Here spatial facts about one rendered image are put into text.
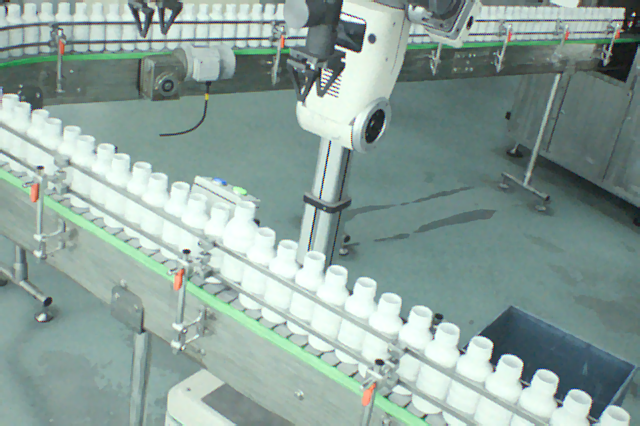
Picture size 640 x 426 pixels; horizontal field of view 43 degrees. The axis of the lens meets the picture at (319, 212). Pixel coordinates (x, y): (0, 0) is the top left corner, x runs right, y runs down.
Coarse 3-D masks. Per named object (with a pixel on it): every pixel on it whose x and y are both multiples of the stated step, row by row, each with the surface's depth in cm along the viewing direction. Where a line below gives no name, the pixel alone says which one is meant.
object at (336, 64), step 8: (320, 64) 154; (328, 64) 154; (336, 64) 156; (344, 64) 158; (320, 72) 162; (336, 72) 159; (320, 80) 162; (328, 80) 160; (320, 88) 162; (328, 88) 160; (320, 96) 162
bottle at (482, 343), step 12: (480, 336) 136; (468, 348) 136; (480, 348) 133; (468, 360) 135; (480, 360) 134; (456, 372) 137; (468, 372) 134; (480, 372) 134; (456, 384) 137; (480, 384) 135; (456, 396) 137; (468, 396) 136; (480, 396) 136; (456, 408) 138; (468, 408) 137; (456, 420) 138
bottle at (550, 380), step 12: (540, 372) 130; (552, 372) 130; (540, 384) 128; (552, 384) 127; (528, 396) 130; (540, 396) 129; (552, 396) 129; (528, 408) 129; (540, 408) 128; (552, 408) 129; (516, 420) 132
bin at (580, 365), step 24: (504, 312) 187; (528, 312) 188; (504, 336) 193; (528, 336) 189; (552, 336) 185; (576, 336) 182; (528, 360) 191; (552, 360) 187; (576, 360) 184; (600, 360) 180; (624, 360) 177; (576, 384) 185; (600, 384) 182; (624, 384) 168; (600, 408) 183
